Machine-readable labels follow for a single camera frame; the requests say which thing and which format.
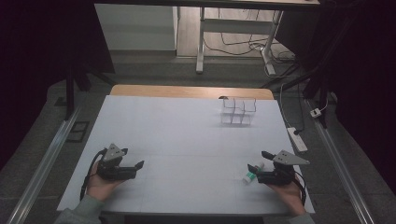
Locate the clear acrylic compartment organizer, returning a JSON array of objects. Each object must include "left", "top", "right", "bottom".
[{"left": 219, "top": 95, "right": 258, "bottom": 127}]

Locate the black stand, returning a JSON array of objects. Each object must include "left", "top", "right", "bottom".
[
  {"left": 261, "top": 18, "right": 353, "bottom": 129},
  {"left": 63, "top": 60, "right": 118, "bottom": 121}
]

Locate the white table cover sheet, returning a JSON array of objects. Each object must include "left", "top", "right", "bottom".
[{"left": 57, "top": 94, "right": 316, "bottom": 217}]

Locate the white power strip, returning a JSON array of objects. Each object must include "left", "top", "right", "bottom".
[{"left": 286, "top": 126, "right": 309, "bottom": 154}]

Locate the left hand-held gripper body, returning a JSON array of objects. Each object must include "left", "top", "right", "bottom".
[{"left": 96, "top": 143, "right": 138, "bottom": 182}]

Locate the person's left hand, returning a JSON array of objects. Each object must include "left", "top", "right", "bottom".
[{"left": 86, "top": 161, "right": 126, "bottom": 203}]

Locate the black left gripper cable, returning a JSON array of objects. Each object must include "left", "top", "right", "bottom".
[{"left": 79, "top": 147, "right": 108, "bottom": 202}]

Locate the black floor cable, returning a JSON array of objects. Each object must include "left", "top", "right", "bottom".
[{"left": 203, "top": 8, "right": 273, "bottom": 57}]

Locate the white power strip cable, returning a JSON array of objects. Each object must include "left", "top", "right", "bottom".
[{"left": 278, "top": 82, "right": 292, "bottom": 129}]

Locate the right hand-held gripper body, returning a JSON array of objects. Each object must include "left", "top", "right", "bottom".
[{"left": 256, "top": 149, "right": 311, "bottom": 187}]

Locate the white cabinet panel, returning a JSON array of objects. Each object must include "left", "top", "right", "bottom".
[{"left": 93, "top": 3, "right": 177, "bottom": 52}]

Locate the small white green-labelled bottle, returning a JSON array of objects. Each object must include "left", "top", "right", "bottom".
[{"left": 242, "top": 161, "right": 265, "bottom": 185}]

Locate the white desk frame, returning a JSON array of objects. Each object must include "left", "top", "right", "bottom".
[{"left": 195, "top": 6, "right": 285, "bottom": 77}]

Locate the white floor cable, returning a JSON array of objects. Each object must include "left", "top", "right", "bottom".
[{"left": 247, "top": 39, "right": 297, "bottom": 79}]

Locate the aluminium rail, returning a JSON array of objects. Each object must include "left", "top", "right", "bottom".
[
  {"left": 305, "top": 98, "right": 376, "bottom": 224},
  {"left": 5, "top": 104, "right": 84, "bottom": 224}
]

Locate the person's right hand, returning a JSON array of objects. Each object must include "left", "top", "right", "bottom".
[{"left": 267, "top": 176, "right": 308, "bottom": 217}]

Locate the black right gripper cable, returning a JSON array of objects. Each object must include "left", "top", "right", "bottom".
[{"left": 293, "top": 174, "right": 308, "bottom": 207}]

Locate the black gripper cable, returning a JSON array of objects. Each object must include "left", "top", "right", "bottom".
[
  {"left": 293, "top": 174, "right": 308, "bottom": 207},
  {"left": 79, "top": 147, "right": 108, "bottom": 202}
]

